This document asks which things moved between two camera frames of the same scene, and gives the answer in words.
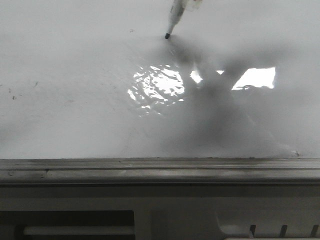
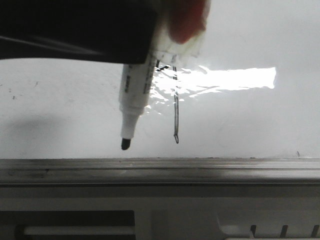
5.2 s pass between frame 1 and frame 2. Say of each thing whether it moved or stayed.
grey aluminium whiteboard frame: stayed
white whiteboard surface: stayed
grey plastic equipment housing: stayed
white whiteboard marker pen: moved
